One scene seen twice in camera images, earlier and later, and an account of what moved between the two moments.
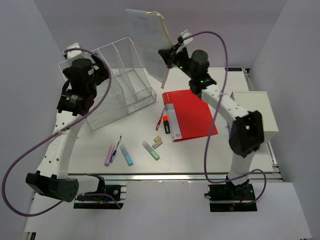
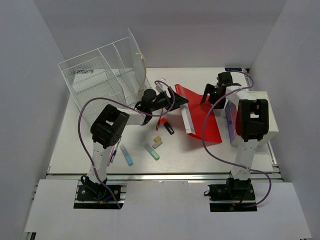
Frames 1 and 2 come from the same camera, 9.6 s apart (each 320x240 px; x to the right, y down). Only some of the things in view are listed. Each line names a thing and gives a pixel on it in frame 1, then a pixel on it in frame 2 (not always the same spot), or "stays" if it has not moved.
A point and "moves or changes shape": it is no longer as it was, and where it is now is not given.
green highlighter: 150,150 stays
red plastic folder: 189,116 moves or changes shape
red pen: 159,122 stays
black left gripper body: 101,74 -> 163,101
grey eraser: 157,144 stays
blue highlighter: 126,155 stays
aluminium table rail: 170,177 stays
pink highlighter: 109,157 stays
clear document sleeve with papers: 151,35 -> 135,67
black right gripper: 170,55 -> 209,89
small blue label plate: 233,69 stays
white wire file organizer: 127,89 stays
